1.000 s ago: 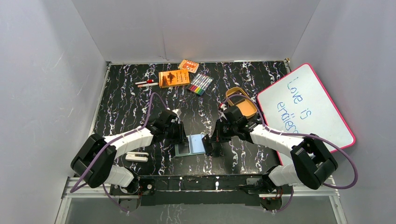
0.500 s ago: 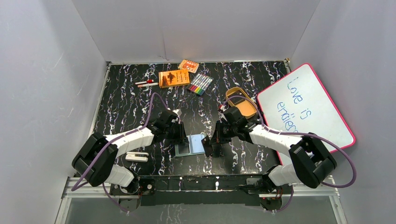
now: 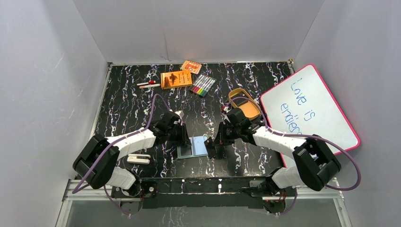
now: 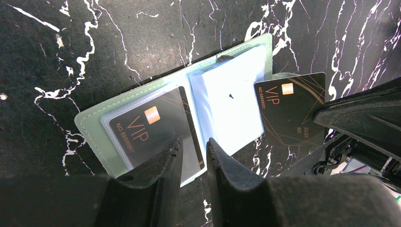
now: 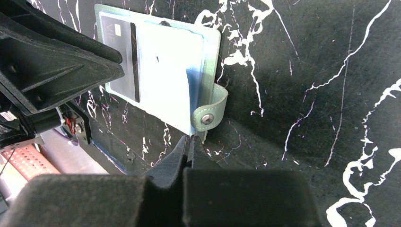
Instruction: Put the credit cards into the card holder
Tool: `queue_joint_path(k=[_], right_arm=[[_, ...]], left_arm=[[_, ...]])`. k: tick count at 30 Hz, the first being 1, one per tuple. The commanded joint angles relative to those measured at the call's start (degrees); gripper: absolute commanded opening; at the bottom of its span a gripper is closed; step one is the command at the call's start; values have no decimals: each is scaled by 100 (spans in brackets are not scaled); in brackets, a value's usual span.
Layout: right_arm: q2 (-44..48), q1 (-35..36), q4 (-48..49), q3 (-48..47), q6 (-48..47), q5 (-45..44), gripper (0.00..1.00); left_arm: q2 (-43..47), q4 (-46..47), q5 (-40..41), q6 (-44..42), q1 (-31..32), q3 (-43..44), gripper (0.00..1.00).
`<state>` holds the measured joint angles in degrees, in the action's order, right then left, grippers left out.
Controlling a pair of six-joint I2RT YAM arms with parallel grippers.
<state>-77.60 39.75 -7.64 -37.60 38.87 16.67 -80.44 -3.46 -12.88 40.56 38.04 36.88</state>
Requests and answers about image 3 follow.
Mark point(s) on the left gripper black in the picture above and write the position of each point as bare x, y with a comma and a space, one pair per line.
182, 135

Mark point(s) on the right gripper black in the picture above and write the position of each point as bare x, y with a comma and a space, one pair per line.
221, 139

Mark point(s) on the black VIP credit card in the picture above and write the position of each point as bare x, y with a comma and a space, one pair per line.
184, 152

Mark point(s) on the green card holder wallet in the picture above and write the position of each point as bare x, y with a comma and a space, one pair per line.
198, 147

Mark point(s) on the black credit cards stack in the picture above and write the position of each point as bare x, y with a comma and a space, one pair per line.
239, 101

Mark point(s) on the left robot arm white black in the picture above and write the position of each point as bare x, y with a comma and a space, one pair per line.
96, 163

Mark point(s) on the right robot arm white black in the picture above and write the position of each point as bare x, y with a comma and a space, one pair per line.
315, 165

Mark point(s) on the small orange card box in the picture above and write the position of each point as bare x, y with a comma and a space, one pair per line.
191, 66

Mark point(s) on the tan oval tray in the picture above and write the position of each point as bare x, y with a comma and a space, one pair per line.
249, 109

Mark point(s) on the white stapler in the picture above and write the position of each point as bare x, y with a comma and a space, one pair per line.
141, 159

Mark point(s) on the coloured marker pen set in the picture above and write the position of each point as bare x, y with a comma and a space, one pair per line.
202, 85

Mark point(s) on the orange book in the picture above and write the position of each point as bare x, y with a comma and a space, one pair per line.
176, 79

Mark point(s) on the white marker pen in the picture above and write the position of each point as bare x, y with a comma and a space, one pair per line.
149, 86

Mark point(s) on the red capped white marker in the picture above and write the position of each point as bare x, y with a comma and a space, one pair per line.
146, 83

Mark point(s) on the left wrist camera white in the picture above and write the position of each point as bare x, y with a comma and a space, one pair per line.
178, 115

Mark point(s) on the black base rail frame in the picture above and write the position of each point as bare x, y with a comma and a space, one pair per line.
251, 192

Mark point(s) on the white board pink frame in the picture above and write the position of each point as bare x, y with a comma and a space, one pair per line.
303, 104

